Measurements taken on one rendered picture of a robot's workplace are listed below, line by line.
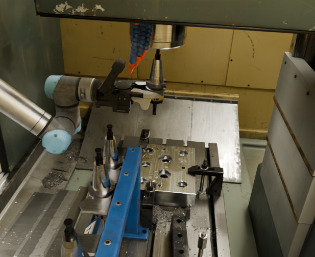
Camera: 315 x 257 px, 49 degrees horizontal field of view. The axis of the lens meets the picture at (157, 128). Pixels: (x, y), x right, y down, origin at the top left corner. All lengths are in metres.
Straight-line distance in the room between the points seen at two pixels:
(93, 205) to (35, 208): 0.80
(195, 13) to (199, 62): 1.44
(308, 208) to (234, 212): 0.72
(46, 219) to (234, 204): 0.87
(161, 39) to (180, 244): 0.58
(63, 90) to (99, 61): 1.07
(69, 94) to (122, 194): 0.41
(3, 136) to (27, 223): 0.37
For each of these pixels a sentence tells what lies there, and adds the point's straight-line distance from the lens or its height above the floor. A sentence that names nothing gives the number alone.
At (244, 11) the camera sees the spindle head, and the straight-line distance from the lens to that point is 0.65.
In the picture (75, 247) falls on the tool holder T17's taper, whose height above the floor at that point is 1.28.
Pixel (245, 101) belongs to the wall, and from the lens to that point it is 2.19.
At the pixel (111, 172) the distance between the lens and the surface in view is 0.89.
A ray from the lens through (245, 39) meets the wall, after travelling 2.05.
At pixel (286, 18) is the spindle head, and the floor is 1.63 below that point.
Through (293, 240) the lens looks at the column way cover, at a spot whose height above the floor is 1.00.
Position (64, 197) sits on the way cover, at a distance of 1.60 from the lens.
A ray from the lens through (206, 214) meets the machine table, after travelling 1.25.
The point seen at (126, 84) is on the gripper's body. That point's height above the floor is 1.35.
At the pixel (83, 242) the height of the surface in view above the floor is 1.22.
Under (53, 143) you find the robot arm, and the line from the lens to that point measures 1.01.
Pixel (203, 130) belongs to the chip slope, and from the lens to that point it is 2.02.
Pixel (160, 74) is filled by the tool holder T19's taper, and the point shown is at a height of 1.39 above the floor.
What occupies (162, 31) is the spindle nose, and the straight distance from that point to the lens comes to 0.91.
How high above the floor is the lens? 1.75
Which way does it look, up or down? 30 degrees down
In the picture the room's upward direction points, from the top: 3 degrees clockwise
